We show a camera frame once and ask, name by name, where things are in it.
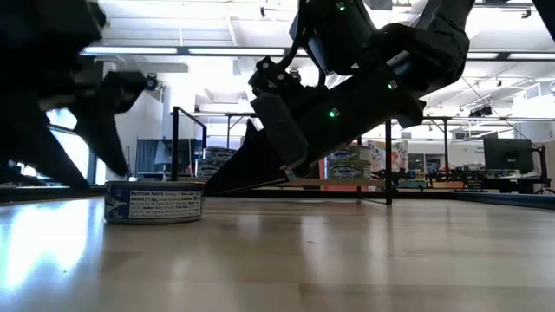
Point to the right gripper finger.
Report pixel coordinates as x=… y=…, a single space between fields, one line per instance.
x=243 y=164

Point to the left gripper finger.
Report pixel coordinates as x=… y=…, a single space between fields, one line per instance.
x=108 y=99
x=34 y=138

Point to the silver-lid tuna can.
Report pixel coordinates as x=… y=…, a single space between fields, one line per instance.
x=217 y=154
x=154 y=203
x=209 y=168
x=353 y=155

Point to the gold-lid tuna can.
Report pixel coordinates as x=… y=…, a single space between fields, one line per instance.
x=349 y=171

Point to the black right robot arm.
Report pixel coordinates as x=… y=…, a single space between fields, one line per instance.
x=433 y=43

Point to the wooden shelf with black legs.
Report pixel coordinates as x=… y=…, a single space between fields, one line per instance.
x=347 y=183

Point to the large bright window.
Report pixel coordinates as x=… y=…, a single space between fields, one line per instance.
x=78 y=151

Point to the colourful poster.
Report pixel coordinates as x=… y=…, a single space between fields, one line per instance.
x=377 y=156

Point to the black round ceiling fixture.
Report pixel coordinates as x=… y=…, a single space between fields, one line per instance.
x=152 y=82
x=295 y=74

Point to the long ceiling light strip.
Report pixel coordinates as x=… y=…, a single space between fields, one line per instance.
x=130 y=50

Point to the small white cup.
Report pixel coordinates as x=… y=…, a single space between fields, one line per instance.
x=132 y=178

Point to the cluttered background workbench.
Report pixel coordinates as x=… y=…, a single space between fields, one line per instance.
x=459 y=178

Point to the black ceiling spotlight cluster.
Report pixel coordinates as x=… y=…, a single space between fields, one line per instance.
x=481 y=112

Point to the black background monitor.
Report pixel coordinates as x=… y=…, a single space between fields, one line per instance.
x=507 y=154

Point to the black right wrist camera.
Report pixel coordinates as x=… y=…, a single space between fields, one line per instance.
x=277 y=78

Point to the black background rig frame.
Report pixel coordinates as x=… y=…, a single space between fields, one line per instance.
x=446 y=143

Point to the black ceiling track rail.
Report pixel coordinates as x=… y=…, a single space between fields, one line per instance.
x=494 y=4

